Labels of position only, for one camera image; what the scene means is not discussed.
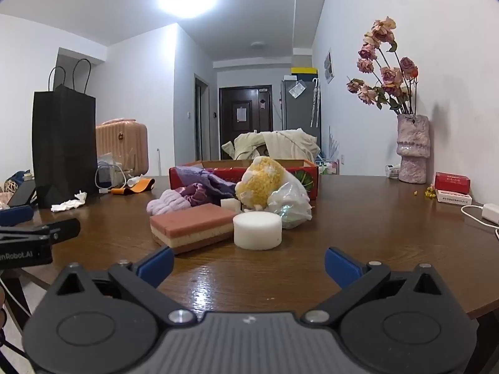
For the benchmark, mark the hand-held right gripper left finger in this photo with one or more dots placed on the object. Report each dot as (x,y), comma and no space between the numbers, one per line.
(156,265)

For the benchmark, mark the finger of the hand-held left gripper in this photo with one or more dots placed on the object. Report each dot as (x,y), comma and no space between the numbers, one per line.
(15,216)
(64,230)

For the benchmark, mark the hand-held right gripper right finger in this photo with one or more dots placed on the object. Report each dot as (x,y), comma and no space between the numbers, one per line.
(340,268)

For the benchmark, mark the pink layered sponge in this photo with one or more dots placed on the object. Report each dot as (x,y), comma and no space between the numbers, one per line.
(187,222)

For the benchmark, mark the light purple fluffy scrunchie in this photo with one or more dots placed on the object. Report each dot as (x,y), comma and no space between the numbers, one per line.
(167,202)

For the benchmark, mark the purple satin scrunchie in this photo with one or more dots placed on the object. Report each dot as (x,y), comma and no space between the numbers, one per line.
(197,194)

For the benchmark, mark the iridescent plastic bag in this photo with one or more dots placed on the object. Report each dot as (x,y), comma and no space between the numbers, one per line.
(293,199)

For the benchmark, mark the white round sponge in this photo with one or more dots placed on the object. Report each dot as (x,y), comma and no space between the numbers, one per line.
(257,230)

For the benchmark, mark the white wedge sponge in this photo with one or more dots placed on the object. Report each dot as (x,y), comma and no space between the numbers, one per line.
(229,205)

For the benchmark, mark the purple felt cloth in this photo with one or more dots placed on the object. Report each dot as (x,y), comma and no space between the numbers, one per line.
(220,185)

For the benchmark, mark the yellow fluffy plush ball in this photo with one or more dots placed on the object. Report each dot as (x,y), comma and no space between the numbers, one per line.
(265,181)

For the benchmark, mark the red cardboard box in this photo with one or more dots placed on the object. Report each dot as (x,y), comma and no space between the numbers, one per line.
(230,173)

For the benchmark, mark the black phone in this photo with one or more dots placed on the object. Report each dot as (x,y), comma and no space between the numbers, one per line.
(21,194)

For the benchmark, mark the crumpled white tissue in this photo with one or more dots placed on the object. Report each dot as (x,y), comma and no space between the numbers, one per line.
(68,203)

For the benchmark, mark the clear plastic pouch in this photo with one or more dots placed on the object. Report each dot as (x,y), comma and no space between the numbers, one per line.
(106,171)

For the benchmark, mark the small white tube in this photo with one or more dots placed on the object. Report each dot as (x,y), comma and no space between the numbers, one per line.
(134,181)

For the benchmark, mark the black paper bag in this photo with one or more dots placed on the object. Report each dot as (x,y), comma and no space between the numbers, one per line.
(62,144)

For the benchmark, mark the pink suitcase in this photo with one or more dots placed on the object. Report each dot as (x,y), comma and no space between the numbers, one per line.
(124,144)

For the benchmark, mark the yellow flower bits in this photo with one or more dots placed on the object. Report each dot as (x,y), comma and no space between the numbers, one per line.
(430,192)

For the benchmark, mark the flat white box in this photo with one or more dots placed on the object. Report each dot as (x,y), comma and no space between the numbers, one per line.
(454,198)

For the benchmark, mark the beige coat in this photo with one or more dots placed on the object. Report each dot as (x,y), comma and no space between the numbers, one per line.
(280,142)

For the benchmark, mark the pink textured vase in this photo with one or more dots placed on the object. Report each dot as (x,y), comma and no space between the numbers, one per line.
(413,148)

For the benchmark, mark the small red box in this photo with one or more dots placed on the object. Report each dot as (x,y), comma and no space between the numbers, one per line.
(452,182)

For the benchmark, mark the grey interior door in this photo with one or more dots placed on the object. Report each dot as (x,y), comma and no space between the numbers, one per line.
(202,124)

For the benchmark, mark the grey refrigerator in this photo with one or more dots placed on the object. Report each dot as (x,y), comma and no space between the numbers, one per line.
(300,115)

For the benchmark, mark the white power adapter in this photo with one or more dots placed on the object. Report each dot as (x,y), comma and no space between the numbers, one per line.
(491,213)

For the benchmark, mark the dark brown door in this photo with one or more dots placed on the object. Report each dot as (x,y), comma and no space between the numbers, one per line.
(253,132)

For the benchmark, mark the white folded umbrella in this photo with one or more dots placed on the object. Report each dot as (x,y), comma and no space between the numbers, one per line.
(315,101)

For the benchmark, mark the white paper note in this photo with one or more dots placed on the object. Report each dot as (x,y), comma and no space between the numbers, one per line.
(241,114)

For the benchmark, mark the clear pouch on refrigerator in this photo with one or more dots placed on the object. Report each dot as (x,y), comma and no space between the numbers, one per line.
(296,90)

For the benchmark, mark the bunch of dried roses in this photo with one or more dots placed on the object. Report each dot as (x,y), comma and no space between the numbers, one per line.
(390,76)

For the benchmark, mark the yellow box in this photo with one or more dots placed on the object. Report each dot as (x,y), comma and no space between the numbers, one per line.
(304,70)

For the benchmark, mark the small round ceiling lamp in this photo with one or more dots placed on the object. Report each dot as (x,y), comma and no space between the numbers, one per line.
(258,44)

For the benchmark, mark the wall poster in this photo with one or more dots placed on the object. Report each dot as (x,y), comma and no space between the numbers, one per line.
(329,66)

